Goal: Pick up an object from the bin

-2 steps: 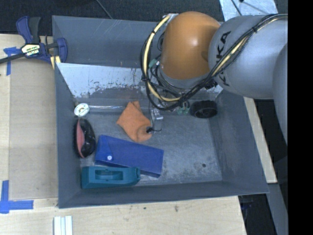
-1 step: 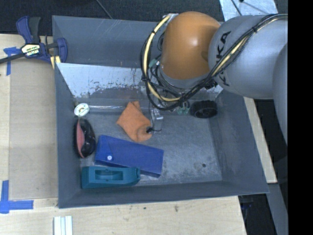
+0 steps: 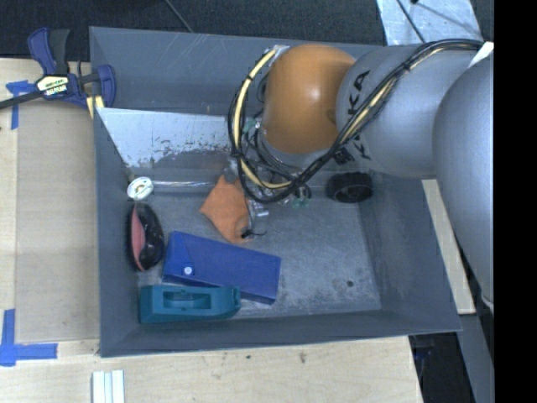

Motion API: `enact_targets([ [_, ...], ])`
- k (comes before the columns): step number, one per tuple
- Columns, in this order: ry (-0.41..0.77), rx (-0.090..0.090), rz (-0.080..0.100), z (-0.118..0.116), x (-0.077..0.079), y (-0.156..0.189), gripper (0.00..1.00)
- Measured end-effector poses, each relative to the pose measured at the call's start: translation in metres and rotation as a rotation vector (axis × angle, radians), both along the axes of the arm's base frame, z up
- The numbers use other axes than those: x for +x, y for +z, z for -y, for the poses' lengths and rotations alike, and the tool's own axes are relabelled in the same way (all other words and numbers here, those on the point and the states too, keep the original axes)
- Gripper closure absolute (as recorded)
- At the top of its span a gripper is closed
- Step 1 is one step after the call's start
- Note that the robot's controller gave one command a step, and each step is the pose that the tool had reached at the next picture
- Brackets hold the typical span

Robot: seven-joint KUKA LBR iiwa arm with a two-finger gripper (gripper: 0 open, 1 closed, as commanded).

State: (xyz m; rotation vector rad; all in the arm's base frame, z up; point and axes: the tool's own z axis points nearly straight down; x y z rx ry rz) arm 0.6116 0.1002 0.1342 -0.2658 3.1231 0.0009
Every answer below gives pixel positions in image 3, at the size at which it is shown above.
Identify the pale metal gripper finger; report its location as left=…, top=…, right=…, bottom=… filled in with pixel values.
left=250, top=208, right=270, bottom=238

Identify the orange cloth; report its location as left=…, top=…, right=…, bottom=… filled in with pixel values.
left=199, top=174, right=253, bottom=245

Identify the blue box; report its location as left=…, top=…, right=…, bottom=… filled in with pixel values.
left=161, top=230, right=283, bottom=306

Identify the grey metal bin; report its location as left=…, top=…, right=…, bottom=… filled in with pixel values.
left=88, top=26, right=463, bottom=359

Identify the teal tape dispenser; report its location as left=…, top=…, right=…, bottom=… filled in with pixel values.
left=138, top=284, right=242, bottom=325

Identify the black and pink oval brush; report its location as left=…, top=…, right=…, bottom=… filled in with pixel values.
left=126, top=202, right=166, bottom=273

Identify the clear tube with white cap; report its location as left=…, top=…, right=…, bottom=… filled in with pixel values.
left=126, top=175, right=220, bottom=202

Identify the black cylinder on white bracket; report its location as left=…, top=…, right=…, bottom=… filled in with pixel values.
left=326, top=171, right=374, bottom=204

